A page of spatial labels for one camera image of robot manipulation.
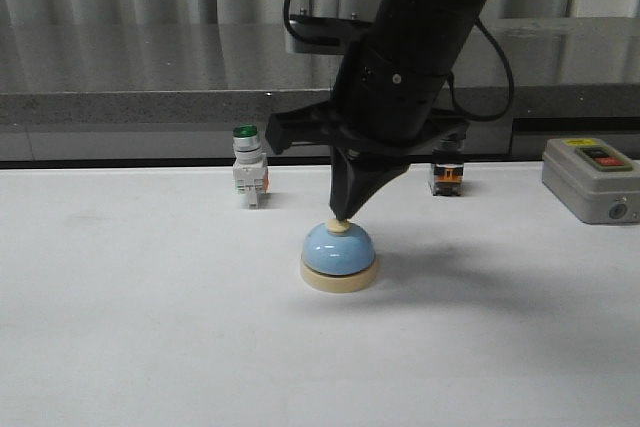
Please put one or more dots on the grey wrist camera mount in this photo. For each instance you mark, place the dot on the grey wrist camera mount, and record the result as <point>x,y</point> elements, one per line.
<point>323,35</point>

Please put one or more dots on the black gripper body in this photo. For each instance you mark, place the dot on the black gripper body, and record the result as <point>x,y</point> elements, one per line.
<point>382,107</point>

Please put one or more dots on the grey start stop switch box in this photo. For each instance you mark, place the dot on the grey start stop switch box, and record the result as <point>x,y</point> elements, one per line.
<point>596,182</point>

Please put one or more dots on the grey stone counter ledge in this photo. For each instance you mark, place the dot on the grey stone counter ledge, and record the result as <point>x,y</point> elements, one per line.
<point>172,93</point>

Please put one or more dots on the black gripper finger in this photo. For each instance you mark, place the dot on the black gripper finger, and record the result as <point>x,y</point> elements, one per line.
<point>341,199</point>
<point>365,178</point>

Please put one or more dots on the blue service bell cream base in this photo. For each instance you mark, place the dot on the blue service bell cream base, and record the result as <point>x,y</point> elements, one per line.
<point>338,257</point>

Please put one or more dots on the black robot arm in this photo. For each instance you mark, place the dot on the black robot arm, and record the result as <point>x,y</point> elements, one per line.
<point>400,21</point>

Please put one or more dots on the green pushbutton switch white base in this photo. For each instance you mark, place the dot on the green pushbutton switch white base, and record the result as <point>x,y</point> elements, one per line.
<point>250,169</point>

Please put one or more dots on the black selector switch orange base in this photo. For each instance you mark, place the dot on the black selector switch orange base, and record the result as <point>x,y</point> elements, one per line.
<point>447,166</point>

